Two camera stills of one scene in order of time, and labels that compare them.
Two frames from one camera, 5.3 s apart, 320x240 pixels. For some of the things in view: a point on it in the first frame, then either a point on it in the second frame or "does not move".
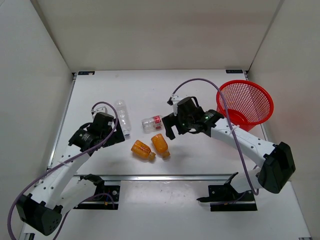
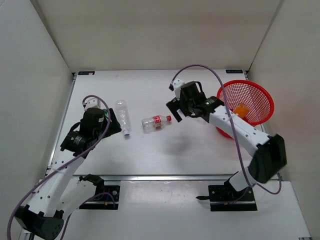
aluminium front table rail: [162, 177] does not move
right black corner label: [234, 71] does not move
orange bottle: [161, 145] to [242, 109]
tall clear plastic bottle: [123, 116] does not move
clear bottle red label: [152, 124] does not move
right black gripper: [171, 120] to [175, 105]
